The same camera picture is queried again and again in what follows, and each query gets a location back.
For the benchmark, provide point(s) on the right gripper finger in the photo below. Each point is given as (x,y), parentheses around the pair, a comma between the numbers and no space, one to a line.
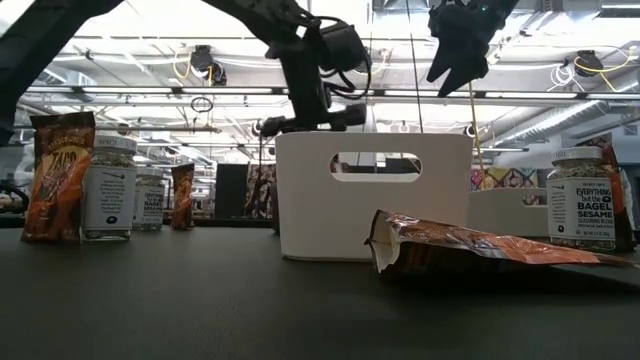
(470,67)
(442,62)

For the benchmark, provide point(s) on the white plastic bin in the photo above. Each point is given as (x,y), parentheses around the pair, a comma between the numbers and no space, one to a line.
(320,215)

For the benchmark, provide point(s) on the orange taco seasoning packet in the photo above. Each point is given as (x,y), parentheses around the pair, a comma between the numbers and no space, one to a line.
(182,197)
(475,242)
(621,210)
(57,175)

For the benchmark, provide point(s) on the white-lidded bagel seasoning jar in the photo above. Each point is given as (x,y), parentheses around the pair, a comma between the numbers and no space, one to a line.
(109,195)
(149,202)
(580,210)

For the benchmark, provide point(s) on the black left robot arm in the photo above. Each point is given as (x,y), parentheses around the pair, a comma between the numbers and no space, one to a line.
(50,65)

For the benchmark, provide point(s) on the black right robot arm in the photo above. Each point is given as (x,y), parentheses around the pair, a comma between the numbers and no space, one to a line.
(507,7)

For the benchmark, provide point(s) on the colourful patterned panel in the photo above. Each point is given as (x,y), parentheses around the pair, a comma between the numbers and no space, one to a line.
(505,177)

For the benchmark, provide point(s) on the black upright panel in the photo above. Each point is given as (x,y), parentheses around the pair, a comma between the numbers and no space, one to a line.
(231,192)

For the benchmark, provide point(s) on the light grey plastic bin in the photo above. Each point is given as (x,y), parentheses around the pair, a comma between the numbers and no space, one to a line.
(500,212)

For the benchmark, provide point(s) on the black table mat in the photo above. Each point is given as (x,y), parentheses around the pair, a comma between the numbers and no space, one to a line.
(200,310)

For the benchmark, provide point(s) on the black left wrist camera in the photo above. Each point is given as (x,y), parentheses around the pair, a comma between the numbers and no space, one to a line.
(342,47)

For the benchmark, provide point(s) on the silver air duct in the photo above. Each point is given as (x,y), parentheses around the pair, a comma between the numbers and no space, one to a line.
(560,120)

